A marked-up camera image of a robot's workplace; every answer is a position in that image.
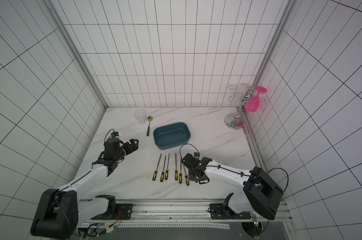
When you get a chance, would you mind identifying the file tool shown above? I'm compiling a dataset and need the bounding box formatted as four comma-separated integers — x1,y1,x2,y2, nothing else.
178,158,183,184
160,155,166,182
164,153,170,180
183,165,190,186
152,153,162,181
174,153,178,181

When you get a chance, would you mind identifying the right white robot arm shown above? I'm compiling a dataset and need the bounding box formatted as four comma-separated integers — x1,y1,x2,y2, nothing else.
182,154,284,221

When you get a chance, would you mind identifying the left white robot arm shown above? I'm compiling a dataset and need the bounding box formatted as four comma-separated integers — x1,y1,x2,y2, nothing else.
30,133,139,240

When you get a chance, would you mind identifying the teal storage box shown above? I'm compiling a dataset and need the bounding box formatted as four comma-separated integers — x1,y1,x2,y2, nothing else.
153,122,191,150

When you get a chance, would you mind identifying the clear plastic cup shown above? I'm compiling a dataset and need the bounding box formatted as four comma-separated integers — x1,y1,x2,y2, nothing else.
134,109,147,124

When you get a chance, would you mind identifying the chrome cup holder stand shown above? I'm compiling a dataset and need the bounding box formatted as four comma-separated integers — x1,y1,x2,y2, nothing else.
225,83,266,130

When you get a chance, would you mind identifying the pink disc lower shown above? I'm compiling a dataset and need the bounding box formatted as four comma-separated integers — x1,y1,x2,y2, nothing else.
245,96,260,113

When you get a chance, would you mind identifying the pink disc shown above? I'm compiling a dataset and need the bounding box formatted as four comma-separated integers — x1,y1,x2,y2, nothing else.
255,86,268,95
245,96,260,113

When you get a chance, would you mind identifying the pink disc upper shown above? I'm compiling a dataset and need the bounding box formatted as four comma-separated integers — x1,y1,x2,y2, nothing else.
255,86,268,95

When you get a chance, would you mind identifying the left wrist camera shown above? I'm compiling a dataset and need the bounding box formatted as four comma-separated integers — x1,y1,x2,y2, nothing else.
110,132,119,138

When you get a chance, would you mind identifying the gold spoon green handle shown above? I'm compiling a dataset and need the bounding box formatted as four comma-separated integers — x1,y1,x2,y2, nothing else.
146,116,153,137

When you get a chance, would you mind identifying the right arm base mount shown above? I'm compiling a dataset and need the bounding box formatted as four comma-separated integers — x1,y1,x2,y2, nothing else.
208,193,251,220

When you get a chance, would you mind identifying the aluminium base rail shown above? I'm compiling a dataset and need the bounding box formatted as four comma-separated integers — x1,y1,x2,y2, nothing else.
75,198,293,230

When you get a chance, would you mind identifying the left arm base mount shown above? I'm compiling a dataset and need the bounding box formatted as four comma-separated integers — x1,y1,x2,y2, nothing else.
92,195,133,220

